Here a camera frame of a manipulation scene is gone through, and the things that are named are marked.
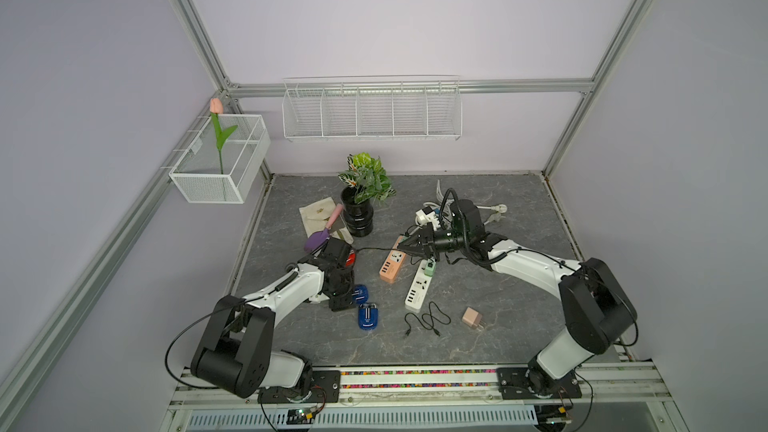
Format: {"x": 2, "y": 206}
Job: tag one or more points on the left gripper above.
{"x": 344, "y": 302}

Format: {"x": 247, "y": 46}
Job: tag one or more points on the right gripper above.
{"x": 424, "y": 242}

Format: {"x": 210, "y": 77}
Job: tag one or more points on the blue electric shaver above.
{"x": 360, "y": 294}
{"x": 368, "y": 314}

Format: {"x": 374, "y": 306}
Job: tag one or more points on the white power strip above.
{"x": 416, "y": 295}

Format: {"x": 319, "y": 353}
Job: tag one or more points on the green charger adapter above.
{"x": 429, "y": 267}

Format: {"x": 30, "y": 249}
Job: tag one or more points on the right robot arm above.
{"x": 596, "y": 309}

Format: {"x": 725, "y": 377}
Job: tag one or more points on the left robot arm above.
{"x": 235, "y": 352}

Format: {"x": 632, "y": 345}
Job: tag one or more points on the orange power strip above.
{"x": 393, "y": 263}

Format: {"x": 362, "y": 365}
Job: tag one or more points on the potted green plant black vase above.
{"x": 365, "y": 181}

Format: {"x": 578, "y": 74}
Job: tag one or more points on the pink charger adapter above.
{"x": 473, "y": 318}

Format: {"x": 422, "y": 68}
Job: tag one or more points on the artificial pink tulip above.
{"x": 221, "y": 134}

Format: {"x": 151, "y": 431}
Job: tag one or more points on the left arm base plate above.
{"x": 321, "y": 386}

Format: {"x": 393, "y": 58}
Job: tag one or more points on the white wire wall shelf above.
{"x": 372, "y": 107}

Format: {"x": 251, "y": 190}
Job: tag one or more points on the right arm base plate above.
{"x": 518, "y": 383}

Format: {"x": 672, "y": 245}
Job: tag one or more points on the white mesh wall basket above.
{"x": 196, "y": 172}

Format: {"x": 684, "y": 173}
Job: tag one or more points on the white vented cable duct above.
{"x": 363, "y": 418}

